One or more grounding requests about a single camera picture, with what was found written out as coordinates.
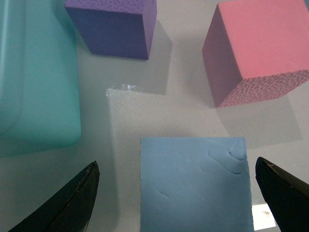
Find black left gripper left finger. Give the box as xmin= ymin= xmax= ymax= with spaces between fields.
xmin=10 ymin=161 xmax=100 ymax=232

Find dark purple foam block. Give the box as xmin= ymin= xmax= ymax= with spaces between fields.
xmin=64 ymin=0 xmax=157 ymax=60

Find pink foam block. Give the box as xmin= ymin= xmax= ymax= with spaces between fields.
xmin=202 ymin=0 xmax=309 ymax=107

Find teal plastic bin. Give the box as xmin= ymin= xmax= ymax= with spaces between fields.
xmin=0 ymin=0 xmax=81 ymax=157

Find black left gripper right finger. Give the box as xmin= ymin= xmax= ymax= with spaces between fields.
xmin=255 ymin=157 xmax=309 ymax=232

